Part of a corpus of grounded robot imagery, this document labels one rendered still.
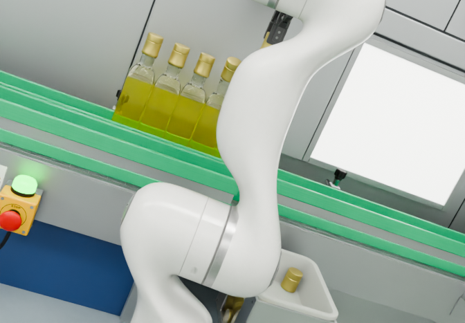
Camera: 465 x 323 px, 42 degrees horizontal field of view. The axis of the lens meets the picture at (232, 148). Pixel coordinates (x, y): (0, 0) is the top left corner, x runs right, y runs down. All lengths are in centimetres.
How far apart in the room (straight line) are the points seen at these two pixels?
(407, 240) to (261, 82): 81
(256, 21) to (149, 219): 71
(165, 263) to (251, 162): 18
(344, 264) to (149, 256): 72
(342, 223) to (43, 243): 67
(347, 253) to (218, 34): 59
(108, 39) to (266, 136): 71
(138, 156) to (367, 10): 58
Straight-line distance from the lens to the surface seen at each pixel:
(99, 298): 137
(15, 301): 134
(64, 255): 132
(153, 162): 121
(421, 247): 154
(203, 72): 128
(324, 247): 143
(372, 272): 150
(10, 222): 117
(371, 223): 146
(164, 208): 83
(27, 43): 147
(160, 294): 87
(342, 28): 81
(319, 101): 148
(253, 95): 80
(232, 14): 140
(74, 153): 122
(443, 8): 157
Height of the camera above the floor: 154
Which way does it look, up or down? 16 degrees down
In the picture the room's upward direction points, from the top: 23 degrees clockwise
